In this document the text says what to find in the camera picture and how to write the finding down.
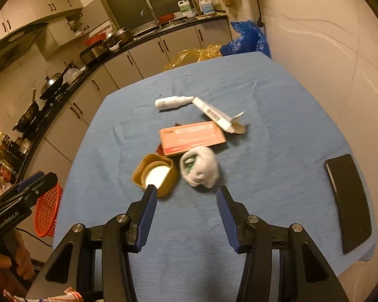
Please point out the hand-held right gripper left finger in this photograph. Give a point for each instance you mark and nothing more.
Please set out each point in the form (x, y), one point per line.
(146, 217)

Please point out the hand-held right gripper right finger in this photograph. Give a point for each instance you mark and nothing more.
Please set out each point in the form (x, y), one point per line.
(228, 220)

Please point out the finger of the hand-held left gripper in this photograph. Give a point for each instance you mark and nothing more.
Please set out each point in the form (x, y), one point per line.
(26, 182)
(45, 184)

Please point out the red plastic basket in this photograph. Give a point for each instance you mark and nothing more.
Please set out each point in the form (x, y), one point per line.
(47, 214)

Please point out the white cloth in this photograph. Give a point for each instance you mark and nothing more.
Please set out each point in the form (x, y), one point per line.
(204, 166)

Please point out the red foil wrapper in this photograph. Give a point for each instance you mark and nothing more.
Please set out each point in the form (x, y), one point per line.
(159, 149)

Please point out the orange medicine box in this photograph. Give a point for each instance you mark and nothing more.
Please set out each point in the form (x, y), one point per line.
(189, 138)

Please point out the long white carton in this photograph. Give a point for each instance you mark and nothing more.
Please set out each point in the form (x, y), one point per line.
(212, 114)

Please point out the white spray bottle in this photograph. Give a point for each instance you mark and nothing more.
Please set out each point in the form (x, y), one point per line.
(168, 103)

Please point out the person's left hand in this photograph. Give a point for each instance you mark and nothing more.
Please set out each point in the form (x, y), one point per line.
(25, 258)

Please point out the cluster of condiment bottles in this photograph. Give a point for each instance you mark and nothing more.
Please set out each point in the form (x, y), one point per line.
(9, 154)

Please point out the blue tablecloth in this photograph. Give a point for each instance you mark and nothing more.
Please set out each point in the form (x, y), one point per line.
(271, 179)

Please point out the dark frying pan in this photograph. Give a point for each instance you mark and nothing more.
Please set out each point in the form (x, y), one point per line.
(28, 114)

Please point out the orange white striped wrapper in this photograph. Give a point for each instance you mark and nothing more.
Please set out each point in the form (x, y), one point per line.
(66, 295)

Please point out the steel wok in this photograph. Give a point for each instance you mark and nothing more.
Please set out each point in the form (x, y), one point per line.
(52, 83)

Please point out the black smartphone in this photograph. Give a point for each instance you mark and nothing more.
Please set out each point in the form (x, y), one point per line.
(349, 201)

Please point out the dark countertop oven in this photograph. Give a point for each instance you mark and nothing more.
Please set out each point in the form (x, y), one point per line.
(94, 54)

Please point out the range hood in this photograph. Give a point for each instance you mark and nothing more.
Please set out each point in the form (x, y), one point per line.
(15, 42)

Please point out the beige base cabinets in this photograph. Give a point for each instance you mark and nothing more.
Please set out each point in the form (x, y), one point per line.
(129, 66)

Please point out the red plastic basin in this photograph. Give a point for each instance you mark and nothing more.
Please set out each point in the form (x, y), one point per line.
(94, 40)

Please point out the small white bowl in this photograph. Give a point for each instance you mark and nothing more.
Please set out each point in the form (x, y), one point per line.
(115, 48)

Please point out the stacked cooking pots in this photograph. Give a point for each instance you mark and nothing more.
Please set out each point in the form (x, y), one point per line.
(118, 36)

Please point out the yellow plastic bag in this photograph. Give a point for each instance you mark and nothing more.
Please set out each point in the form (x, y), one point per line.
(189, 57)

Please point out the black kitchen countertop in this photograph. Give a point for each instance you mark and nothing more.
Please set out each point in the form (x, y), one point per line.
(135, 42)

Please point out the blue plastic bag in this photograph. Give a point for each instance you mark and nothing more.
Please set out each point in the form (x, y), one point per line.
(249, 39)

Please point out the kitchen window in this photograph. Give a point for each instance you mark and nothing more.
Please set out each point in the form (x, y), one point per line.
(129, 3)

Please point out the red sink tub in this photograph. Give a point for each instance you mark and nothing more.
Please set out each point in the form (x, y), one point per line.
(167, 18)

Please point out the chrome faucet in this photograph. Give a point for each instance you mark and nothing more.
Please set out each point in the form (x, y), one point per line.
(152, 14)

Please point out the green label detergent bottle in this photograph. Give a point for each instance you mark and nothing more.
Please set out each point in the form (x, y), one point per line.
(185, 8)

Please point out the blue label detergent bottle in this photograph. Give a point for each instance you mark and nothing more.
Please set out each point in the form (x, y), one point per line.
(206, 4)

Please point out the beige wall cabinets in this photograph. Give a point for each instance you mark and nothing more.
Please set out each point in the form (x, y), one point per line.
(34, 3)

